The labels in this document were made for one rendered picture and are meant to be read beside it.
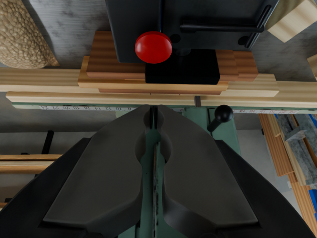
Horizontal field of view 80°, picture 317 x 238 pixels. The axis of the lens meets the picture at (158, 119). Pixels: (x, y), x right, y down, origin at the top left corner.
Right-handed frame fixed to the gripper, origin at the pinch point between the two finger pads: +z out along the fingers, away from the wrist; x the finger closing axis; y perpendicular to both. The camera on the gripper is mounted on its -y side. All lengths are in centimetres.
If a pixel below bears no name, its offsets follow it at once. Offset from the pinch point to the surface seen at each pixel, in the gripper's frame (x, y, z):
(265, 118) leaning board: 117, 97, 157
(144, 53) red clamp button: -0.9, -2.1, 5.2
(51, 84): -17.8, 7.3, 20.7
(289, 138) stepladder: 75, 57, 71
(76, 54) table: -13.0, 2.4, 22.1
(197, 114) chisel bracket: 6.2, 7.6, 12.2
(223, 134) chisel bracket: 9.4, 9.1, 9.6
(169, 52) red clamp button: 1.2, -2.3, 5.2
